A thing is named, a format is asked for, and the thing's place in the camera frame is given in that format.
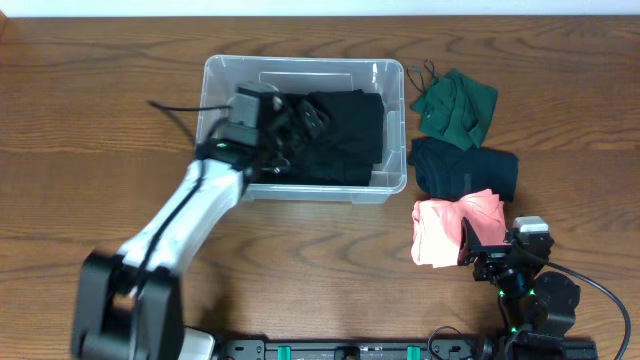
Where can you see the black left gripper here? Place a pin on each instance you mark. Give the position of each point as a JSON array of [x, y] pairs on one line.
[[288, 128]]

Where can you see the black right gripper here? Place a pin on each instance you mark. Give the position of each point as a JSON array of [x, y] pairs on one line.
[[493, 255]]

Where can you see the pink shirt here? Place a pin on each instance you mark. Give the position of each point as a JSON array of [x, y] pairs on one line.
[[438, 224]]

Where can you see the black pants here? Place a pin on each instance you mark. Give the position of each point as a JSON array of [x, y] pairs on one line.
[[345, 152]]

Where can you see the dark teal garment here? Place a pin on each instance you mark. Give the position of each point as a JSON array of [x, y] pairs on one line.
[[444, 171]]

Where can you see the green garment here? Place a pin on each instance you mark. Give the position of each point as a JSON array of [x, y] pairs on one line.
[[453, 107]]

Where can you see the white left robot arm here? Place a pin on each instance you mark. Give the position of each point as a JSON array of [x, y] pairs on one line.
[[129, 303]]

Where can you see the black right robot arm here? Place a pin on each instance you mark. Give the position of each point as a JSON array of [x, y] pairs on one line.
[[542, 302]]

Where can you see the clear plastic storage bin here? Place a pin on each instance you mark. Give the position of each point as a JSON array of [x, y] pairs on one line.
[[297, 75]]

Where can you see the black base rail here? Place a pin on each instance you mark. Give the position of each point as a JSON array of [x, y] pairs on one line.
[[446, 349]]

